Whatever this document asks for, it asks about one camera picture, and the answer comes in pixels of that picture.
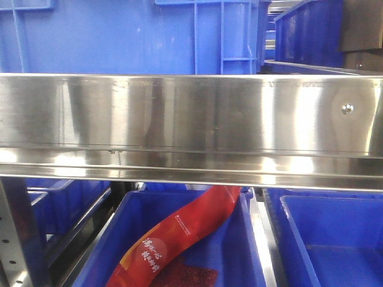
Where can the blue bin with snack bag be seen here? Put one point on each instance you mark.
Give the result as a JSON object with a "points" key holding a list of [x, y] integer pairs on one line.
{"points": [[231, 250]]}

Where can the blue bin lower left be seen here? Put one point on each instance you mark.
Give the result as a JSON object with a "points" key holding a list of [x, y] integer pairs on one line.
{"points": [[66, 201]]}

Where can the empty blue bin right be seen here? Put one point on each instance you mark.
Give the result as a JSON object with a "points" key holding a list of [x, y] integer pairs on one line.
{"points": [[327, 238]]}

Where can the dark blue bin upper right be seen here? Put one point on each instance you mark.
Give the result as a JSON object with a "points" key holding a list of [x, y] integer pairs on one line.
{"points": [[310, 33]]}

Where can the red snack bag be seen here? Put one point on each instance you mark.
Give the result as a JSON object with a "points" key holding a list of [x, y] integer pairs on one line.
{"points": [[149, 255]]}

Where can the dark red dried meat sheet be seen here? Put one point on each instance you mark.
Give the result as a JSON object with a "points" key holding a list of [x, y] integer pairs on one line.
{"points": [[178, 273]]}

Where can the large blue crate upper shelf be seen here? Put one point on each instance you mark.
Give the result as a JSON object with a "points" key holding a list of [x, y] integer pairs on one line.
{"points": [[130, 37]]}

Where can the perforated steel shelf upright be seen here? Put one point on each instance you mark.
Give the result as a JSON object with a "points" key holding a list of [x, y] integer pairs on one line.
{"points": [[22, 258]]}

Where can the stainless steel shelf rail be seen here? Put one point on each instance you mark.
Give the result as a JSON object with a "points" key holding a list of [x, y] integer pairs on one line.
{"points": [[300, 131]]}

